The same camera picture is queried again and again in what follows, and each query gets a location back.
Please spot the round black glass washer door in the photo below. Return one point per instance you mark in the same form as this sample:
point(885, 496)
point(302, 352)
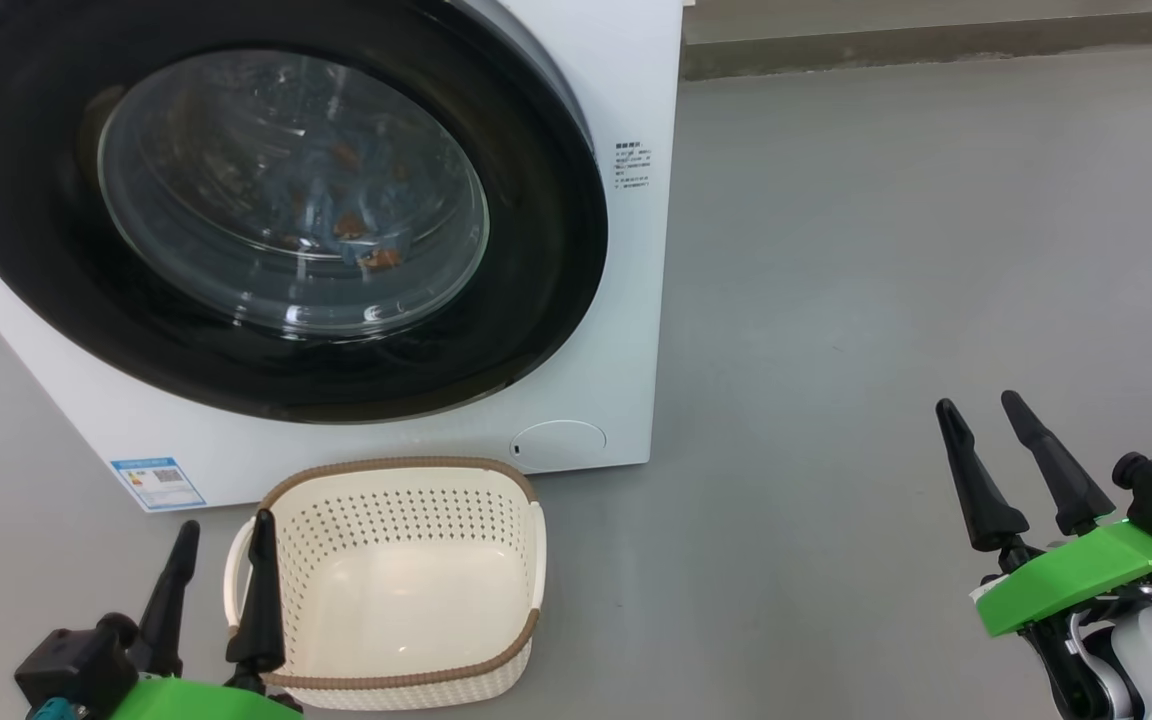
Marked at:
point(26, 230)

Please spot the white front-load washing machine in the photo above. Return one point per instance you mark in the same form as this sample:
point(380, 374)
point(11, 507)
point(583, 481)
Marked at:
point(596, 330)

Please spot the cream perforated laundry basket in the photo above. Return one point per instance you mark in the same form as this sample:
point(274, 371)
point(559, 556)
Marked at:
point(406, 620)

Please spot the blue cartoon print garment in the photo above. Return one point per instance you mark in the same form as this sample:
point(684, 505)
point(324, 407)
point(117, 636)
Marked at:
point(351, 225)

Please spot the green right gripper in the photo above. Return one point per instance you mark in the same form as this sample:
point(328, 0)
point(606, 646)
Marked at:
point(1066, 575)

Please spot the blue energy label sticker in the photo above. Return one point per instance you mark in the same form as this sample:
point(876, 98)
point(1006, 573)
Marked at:
point(158, 483)

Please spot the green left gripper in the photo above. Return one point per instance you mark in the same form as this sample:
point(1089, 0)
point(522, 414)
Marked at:
point(196, 702)

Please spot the small printed text label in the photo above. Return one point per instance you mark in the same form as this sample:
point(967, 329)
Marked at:
point(632, 165)

